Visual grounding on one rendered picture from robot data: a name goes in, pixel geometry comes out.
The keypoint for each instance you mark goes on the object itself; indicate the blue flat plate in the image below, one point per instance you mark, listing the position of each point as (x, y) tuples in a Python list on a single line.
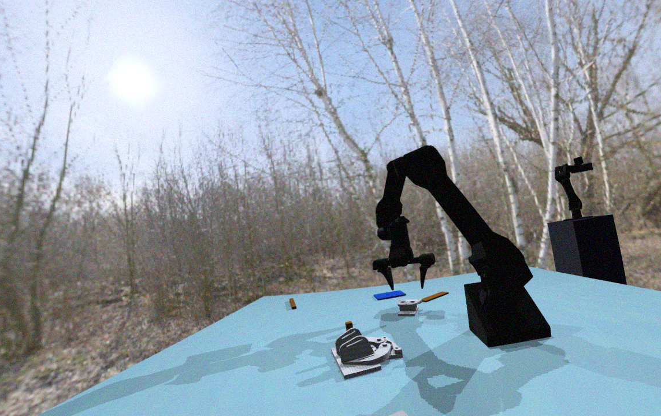
[(388, 295)]

